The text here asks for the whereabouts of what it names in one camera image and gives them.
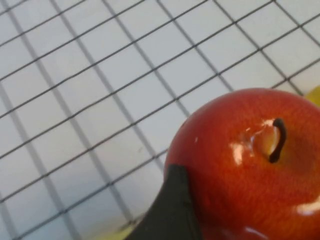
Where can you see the white black grid tablecloth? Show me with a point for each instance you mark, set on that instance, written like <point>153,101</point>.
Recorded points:
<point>100,75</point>

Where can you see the yellow banana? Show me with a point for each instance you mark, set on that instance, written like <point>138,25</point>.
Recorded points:
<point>315,96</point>

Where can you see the red apple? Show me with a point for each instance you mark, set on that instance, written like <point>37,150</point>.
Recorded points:
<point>225,195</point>

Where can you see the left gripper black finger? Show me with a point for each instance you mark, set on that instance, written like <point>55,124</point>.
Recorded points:
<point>172,215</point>

